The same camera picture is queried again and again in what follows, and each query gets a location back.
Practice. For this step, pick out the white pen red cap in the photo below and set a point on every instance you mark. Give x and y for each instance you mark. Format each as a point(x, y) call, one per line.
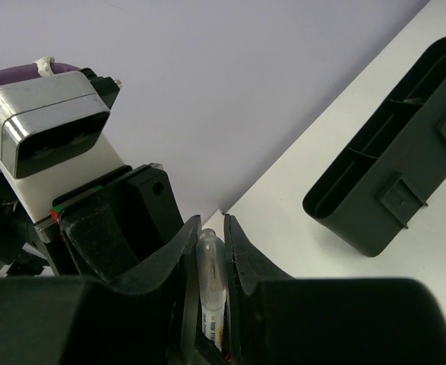
point(212, 279)

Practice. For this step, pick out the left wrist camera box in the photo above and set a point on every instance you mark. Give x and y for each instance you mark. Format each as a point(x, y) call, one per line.
point(51, 136)

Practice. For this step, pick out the black stationery container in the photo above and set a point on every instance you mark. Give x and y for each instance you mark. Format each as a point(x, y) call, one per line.
point(392, 165)

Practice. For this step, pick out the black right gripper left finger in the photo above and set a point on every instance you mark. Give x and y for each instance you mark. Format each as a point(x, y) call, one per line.
point(148, 315)

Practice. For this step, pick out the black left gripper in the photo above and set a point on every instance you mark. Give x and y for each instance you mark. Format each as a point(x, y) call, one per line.
point(57, 211)

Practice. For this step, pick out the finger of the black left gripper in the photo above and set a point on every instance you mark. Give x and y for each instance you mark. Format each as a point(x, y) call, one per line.
point(145, 208)

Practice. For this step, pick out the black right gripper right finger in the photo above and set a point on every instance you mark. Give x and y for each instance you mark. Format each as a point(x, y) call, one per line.
point(274, 318)

